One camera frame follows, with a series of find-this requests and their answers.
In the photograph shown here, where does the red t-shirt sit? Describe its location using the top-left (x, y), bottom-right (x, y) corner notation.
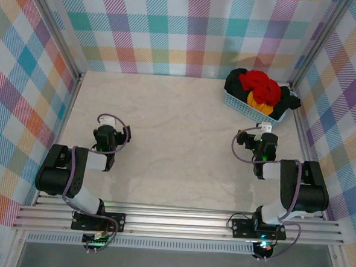
top-left (237, 69), bottom-right (284, 107)

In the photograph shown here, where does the light blue plastic basket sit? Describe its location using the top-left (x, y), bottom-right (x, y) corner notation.
top-left (221, 87), bottom-right (298, 126)

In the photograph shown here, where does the black t-shirt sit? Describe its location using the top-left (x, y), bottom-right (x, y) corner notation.
top-left (224, 67), bottom-right (255, 102)
top-left (271, 85), bottom-right (302, 122)

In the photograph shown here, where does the orange t-shirt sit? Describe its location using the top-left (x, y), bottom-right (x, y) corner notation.
top-left (244, 91), bottom-right (276, 116)

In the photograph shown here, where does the right wrist white bracket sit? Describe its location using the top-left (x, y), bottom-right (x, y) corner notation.
top-left (255, 121), bottom-right (273, 134)

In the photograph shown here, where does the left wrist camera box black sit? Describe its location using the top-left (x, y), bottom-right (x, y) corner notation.
top-left (121, 125), bottom-right (133, 143)

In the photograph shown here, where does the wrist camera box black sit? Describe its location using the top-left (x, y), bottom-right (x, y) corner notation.
top-left (121, 125), bottom-right (133, 143)
top-left (237, 131), bottom-right (249, 147)

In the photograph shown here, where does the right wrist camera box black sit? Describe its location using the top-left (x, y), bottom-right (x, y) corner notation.
top-left (237, 131), bottom-right (249, 147)

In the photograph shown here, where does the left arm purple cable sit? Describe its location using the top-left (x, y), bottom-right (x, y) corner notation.
top-left (59, 111), bottom-right (134, 255)

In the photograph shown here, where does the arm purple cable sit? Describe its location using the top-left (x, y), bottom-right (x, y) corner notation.
top-left (59, 111), bottom-right (134, 255)
top-left (224, 124), bottom-right (309, 265)

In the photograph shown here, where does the aluminium side rail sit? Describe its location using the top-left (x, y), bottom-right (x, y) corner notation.
top-left (31, 70), bottom-right (86, 208)
top-left (283, 84), bottom-right (339, 222)

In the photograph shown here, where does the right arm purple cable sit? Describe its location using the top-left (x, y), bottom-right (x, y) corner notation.
top-left (224, 124), bottom-right (309, 265)

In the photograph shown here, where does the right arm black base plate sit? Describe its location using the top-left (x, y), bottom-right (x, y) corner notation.
top-left (230, 217), bottom-right (288, 241)

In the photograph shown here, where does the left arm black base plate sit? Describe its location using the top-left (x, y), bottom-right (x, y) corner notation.
top-left (71, 209), bottom-right (127, 234)

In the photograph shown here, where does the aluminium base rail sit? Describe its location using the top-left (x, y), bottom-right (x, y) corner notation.
top-left (11, 195), bottom-right (346, 250)

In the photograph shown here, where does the aluminium frame post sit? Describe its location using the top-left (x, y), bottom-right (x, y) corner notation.
top-left (289, 0), bottom-right (355, 93)
top-left (19, 0), bottom-right (90, 80)

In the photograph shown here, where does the white slotted cable duct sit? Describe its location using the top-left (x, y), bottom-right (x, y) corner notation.
top-left (26, 231), bottom-right (256, 256)

